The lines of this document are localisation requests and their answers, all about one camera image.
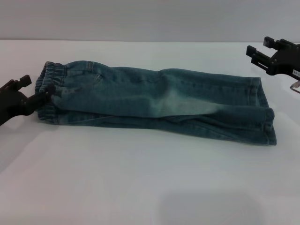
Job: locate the blue denim shorts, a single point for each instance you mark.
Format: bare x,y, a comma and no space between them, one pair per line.
164,117

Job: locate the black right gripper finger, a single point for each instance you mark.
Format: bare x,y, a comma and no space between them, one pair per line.
272,42
261,60

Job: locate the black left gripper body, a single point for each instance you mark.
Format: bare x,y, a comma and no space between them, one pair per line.
11,103

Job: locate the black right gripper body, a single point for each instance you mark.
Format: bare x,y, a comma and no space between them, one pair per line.
286,61

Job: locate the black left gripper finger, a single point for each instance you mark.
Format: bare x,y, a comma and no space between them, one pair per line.
44,98
25,81

